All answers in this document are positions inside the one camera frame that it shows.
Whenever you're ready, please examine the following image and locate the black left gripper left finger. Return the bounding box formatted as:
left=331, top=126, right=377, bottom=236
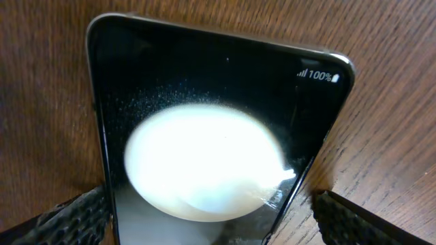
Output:
left=1, top=186, right=110, bottom=245

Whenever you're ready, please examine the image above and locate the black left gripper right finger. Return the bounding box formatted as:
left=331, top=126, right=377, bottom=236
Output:
left=312, top=191, right=431, bottom=245

